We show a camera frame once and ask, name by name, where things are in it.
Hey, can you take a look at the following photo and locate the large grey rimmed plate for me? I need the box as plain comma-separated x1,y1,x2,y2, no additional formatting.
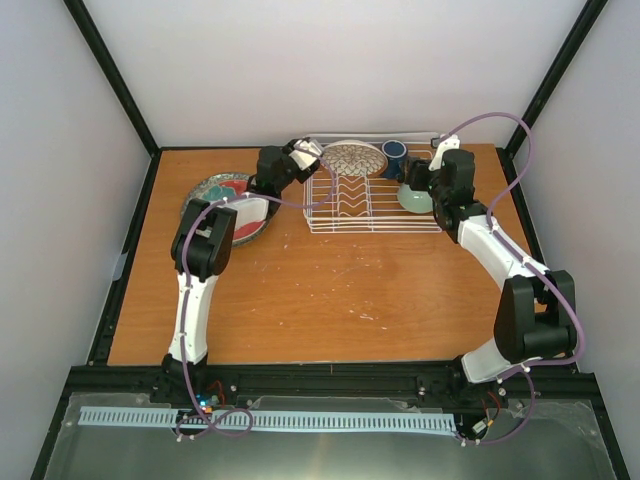
179,171,277,248

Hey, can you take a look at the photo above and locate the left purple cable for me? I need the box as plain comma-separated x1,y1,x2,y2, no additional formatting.
182,157,338,443

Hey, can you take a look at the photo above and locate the white wire dish rack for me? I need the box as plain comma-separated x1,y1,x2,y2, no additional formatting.
303,131,440,234

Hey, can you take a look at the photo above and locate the floral patterned bowl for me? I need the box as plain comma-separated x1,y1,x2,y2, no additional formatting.
323,139,388,177

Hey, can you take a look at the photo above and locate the black frame post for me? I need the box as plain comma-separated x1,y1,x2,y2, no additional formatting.
63,0,160,157
522,0,608,128

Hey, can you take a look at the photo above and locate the black right frame post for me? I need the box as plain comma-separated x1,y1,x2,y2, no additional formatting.
522,0,608,128

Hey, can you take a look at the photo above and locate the purple cable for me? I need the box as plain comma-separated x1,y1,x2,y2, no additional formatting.
439,111,587,447
182,157,338,443

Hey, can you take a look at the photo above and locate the black left frame post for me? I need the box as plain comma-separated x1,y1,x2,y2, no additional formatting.
63,0,160,157

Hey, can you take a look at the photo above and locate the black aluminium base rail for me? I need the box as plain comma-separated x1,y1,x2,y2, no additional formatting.
63,362,603,411

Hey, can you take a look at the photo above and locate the dark blue mug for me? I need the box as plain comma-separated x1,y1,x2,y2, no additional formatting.
381,140,408,183

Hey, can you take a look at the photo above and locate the red and teal plate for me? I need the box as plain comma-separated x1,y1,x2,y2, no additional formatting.
185,172,273,241

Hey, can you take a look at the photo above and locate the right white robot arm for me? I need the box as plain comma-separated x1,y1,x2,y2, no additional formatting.
404,149,585,384

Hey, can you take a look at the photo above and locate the light blue cable duct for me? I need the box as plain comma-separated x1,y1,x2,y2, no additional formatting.
77,406,456,436

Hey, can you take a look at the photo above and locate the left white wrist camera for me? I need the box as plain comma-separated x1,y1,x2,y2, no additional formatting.
289,138,324,171

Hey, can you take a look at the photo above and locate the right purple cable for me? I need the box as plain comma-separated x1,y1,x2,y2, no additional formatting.
439,111,587,447

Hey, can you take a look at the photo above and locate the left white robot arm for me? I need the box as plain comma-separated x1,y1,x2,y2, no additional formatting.
162,137,323,403

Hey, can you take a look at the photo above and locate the mint green bowl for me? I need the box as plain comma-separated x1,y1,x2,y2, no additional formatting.
397,184,433,215

